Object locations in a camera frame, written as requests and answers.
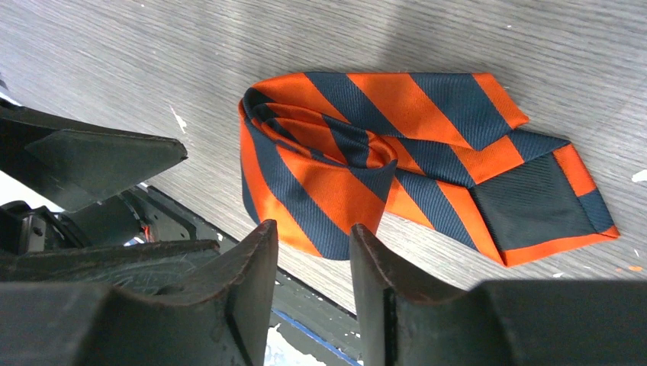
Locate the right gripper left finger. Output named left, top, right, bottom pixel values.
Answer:
left=1, top=220, right=278, bottom=365

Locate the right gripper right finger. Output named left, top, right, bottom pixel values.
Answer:
left=349, top=224, right=646, bottom=365

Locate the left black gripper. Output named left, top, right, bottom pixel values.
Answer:
left=1, top=105, right=220, bottom=294

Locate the orange navy striped tie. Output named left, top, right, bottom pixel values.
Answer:
left=238, top=72, right=620, bottom=267

